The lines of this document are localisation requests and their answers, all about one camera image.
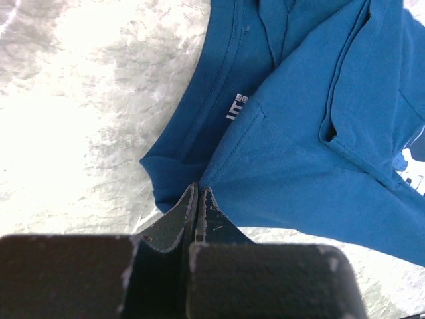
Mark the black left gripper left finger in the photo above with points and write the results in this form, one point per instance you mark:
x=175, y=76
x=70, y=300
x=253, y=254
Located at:
x=101, y=276

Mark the blue t shirt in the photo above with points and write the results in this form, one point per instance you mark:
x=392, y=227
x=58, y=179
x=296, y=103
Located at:
x=296, y=117

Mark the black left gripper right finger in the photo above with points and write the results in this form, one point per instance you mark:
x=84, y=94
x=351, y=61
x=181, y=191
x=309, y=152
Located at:
x=230, y=276

